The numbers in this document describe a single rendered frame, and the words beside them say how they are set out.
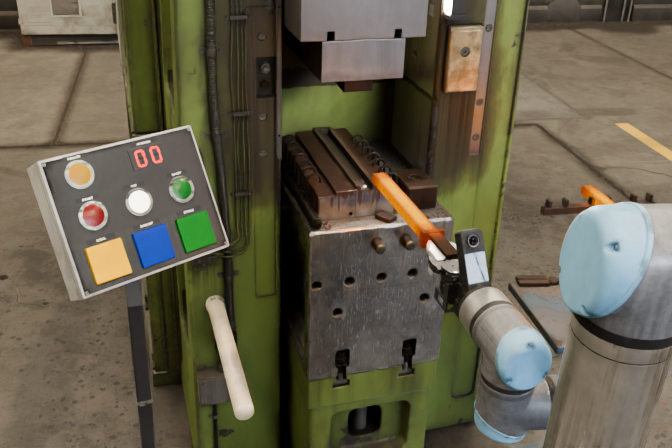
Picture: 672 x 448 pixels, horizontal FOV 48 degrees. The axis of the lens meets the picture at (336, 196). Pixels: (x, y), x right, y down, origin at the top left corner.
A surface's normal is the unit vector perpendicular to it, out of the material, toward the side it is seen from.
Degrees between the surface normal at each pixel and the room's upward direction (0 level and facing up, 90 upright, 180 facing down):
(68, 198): 60
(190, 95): 90
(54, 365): 0
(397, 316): 90
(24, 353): 0
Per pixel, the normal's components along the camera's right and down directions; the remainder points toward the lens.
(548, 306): 0.04, -0.90
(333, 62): 0.29, 0.42
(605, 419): -0.32, 0.43
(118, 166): 0.59, -0.15
